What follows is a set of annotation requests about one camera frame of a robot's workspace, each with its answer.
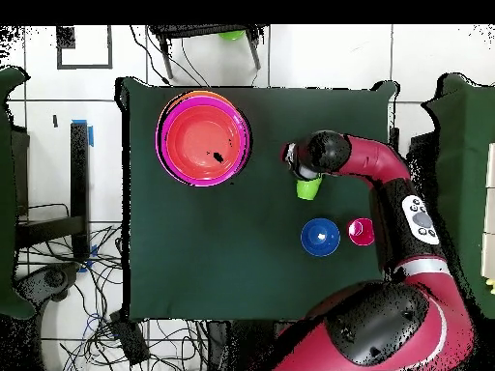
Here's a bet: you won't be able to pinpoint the green cup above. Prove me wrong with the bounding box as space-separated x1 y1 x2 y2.
296 174 324 201

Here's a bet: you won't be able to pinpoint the shallow red-orange bowl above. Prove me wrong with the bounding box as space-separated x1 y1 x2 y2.
165 104 244 182

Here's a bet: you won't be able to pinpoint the orange bowl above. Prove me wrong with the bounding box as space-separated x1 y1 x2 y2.
168 90 235 104

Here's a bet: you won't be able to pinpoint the pink bowl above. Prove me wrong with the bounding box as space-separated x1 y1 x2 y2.
155 94 252 188

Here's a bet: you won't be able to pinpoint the blue bowl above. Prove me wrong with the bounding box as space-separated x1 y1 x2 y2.
300 217 342 258

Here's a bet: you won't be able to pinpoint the red cup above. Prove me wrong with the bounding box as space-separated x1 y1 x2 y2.
346 217 376 247

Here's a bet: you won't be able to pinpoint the lime green bowl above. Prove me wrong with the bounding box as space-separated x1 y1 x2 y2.
218 29 247 42

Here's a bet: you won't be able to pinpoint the dark green tablecloth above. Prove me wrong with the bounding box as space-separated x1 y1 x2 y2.
115 75 399 324

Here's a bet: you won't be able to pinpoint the black stool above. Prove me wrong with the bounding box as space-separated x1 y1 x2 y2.
148 24 269 80

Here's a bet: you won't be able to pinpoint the green cloth side table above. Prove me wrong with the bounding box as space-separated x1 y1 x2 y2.
420 72 495 320
0 66 36 320

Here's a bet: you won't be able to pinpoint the blue tape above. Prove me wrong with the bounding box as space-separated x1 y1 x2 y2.
71 119 95 148

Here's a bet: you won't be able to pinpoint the white boxes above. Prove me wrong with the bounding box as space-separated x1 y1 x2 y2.
480 142 495 285

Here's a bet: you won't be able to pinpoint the black power strip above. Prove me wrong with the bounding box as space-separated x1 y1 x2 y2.
108 309 151 366

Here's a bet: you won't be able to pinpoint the black office chair base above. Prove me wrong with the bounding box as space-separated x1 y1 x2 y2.
16 262 82 306

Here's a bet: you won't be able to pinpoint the black cable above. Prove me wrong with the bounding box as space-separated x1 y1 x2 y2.
129 24 171 86

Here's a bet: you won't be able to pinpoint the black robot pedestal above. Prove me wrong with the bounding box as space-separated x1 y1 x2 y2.
206 320 287 371

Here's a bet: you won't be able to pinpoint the black table frame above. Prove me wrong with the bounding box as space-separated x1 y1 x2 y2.
16 122 91 264

